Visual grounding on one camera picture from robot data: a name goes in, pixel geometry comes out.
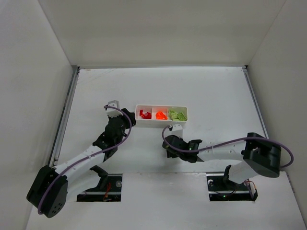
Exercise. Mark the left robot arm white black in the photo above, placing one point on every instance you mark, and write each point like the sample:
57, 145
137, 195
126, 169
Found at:
50, 189

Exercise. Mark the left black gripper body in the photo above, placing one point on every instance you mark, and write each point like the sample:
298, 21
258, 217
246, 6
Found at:
125, 117

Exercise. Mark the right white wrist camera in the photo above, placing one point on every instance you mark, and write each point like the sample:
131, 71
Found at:
176, 130

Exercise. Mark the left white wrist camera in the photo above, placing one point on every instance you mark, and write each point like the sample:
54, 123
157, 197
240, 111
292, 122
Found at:
113, 108

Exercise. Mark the white three-compartment tray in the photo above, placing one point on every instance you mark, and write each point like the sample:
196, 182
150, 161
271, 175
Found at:
153, 109

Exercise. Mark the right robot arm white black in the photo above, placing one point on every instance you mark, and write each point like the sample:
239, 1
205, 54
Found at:
256, 155

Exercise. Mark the orange round lego disc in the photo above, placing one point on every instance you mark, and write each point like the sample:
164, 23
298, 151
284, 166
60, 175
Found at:
161, 116

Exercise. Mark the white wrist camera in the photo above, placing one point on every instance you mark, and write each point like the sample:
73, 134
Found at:
176, 130
113, 108

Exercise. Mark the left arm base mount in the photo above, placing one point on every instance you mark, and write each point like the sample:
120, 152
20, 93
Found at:
108, 188

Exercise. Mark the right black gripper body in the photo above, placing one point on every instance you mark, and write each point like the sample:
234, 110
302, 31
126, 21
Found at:
169, 145

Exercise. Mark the red half-round lego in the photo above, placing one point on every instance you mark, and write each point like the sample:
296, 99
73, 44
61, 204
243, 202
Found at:
146, 115

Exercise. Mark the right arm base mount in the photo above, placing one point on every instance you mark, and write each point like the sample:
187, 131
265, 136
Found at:
221, 189

